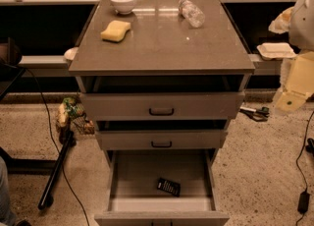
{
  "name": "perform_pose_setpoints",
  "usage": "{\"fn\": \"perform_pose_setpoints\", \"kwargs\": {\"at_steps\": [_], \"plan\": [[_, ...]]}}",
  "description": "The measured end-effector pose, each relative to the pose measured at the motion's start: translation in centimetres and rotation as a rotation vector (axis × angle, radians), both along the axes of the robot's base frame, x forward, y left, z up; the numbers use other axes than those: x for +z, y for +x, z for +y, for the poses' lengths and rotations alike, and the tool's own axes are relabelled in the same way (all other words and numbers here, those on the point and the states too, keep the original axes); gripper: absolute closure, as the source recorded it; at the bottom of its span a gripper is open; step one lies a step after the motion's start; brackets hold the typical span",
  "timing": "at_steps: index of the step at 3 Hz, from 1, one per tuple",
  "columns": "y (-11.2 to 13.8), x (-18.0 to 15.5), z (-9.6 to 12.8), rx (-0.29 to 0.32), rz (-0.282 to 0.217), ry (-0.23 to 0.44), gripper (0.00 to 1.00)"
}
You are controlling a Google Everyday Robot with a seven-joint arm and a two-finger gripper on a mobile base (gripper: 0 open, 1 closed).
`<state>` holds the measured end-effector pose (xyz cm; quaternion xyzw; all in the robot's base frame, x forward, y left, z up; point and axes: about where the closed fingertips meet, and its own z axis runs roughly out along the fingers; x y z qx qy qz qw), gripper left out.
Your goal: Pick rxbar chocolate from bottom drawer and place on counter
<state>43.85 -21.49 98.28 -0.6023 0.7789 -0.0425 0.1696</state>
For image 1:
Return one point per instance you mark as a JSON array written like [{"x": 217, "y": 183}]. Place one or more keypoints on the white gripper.
[{"x": 302, "y": 28}]

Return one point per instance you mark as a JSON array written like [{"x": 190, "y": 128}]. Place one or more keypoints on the black rxbar chocolate bar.
[{"x": 170, "y": 187}]

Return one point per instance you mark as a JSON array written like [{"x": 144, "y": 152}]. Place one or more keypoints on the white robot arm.
[{"x": 298, "y": 22}]

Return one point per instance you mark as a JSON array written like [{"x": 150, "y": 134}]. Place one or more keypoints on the grey drawer cabinet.
[{"x": 162, "y": 53}]

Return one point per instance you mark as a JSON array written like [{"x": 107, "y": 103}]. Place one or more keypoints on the bottom grey drawer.
[{"x": 134, "y": 200}]

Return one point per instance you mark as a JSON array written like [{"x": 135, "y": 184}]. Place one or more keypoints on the grey drawer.
[
  {"x": 161, "y": 106},
  {"x": 173, "y": 139},
  {"x": 134, "y": 200}
]

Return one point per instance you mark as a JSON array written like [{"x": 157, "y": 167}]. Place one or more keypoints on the middle grey drawer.
[{"x": 173, "y": 139}]

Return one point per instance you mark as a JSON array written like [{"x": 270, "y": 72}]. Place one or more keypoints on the top grey drawer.
[{"x": 161, "y": 106}]

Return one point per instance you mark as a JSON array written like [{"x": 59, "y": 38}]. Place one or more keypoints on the white takeout clamshell container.
[{"x": 271, "y": 51}]

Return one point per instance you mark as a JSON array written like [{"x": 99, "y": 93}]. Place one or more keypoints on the clear plastic water bottle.
[{"x": 191, "y": 13}]

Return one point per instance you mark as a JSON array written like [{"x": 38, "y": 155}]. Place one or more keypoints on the yellow sponge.
[{"x": 115, "y": 31}]

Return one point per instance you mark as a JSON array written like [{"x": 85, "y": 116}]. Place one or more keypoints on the white ceramic bowl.
[{"x": 123, "y": 6}]

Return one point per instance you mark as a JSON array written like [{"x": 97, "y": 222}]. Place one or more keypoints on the small white plate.
[{"x": 71, "y": 53}]

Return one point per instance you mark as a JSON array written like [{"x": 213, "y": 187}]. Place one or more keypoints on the black table leg base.
[{"x": 51, "y": 168}]

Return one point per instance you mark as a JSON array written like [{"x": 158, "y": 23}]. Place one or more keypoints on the person leg in jeans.
[{"x": 7, "y": 216}]

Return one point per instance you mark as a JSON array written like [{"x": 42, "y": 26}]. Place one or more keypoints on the black power adapter with cable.
[{"x": 304, "y": 198}]

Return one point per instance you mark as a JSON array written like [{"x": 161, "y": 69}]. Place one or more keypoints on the wire basket with snacks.
[{"x": 72, "y": 112}]

